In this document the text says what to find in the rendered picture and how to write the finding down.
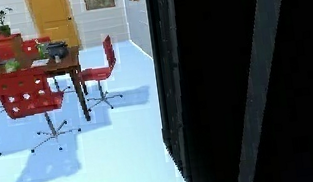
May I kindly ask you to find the black pot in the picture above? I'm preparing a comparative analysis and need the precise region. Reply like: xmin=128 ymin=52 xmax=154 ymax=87
xmin=44 ymin=39 xmax=70 ymax=61

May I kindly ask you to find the white paper sheet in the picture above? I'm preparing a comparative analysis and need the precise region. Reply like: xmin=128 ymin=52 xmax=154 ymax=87
xmin=30 ymin=58 xmax=51 ymax=68

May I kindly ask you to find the green cup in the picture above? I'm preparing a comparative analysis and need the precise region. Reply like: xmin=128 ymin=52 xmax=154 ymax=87
xmin=35 ymin=41 xmax=50 ymax=60

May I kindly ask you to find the yellow room door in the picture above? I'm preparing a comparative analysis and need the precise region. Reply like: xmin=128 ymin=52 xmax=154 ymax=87
xmin=24 ymin=0 xmax=82 ymax=53

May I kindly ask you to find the green lettuce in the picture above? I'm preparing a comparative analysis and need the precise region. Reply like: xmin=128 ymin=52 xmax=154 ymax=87
xmin=3 ymin=57 xmax=23 ymax=74

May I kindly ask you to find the green house plant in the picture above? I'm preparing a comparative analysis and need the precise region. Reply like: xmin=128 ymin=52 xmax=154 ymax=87
xmin=0 ymin=5 xmax=17 ymax=38

